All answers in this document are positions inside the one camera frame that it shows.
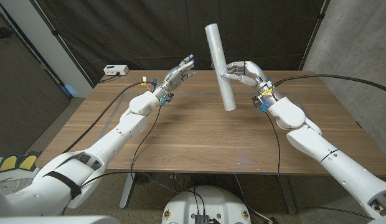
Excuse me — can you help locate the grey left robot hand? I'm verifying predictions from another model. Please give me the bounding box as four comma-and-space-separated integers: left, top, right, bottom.
152, 54, 197, 100

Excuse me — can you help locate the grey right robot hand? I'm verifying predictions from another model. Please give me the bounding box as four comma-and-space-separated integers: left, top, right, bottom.
220, 60, 275, 100

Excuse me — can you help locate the grey plastic wrap roll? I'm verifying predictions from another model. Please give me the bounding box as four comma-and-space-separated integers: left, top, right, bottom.
204, 23, 237, 112

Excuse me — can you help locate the white power strip box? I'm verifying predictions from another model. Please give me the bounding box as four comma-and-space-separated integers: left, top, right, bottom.
103, 64, 129, 77

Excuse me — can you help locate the black backdrop curtain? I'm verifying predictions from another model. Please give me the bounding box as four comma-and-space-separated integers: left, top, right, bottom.
35, 0, 326, 85

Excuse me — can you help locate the black backdrop stand pole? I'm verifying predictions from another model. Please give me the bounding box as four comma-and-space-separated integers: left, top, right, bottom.
298, 0, 331, 71
29, 0, 96, 88

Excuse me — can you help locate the grey table leg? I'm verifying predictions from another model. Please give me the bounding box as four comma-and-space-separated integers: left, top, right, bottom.
276, 174, 297, 215
120, 171, 138, 209

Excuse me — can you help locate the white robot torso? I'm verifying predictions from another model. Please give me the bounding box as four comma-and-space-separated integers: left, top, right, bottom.
161, 185, 252, 224

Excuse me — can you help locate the yellow black slipper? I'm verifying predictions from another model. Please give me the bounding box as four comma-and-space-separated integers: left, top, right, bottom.
0, 154, 19, 173
17, 151, 41, 171

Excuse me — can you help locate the black power strip cable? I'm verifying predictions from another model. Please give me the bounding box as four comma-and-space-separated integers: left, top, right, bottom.
98, 73, 121, 84

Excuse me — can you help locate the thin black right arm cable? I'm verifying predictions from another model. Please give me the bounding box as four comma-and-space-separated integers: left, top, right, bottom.
263, 111, 376, 221

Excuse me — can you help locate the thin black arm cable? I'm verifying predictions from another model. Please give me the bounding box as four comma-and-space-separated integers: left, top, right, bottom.
79, 104, 162, 189
263, 111, 376, 221

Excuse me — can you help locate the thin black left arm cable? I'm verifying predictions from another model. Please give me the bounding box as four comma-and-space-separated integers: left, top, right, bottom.
79, 104, 162, 189

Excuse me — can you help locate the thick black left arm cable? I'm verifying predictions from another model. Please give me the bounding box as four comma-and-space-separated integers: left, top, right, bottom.
62, 80, 156, 155

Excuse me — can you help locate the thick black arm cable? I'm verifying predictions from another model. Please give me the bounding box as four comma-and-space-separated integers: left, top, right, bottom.
273, 73, 386, 95
62, 80, 156, 155

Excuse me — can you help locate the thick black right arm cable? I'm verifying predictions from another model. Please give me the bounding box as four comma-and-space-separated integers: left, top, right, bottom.
273, 73, 386, 95

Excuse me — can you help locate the black door handle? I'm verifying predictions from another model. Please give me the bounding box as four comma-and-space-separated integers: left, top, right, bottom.
0, 27, 14, 40

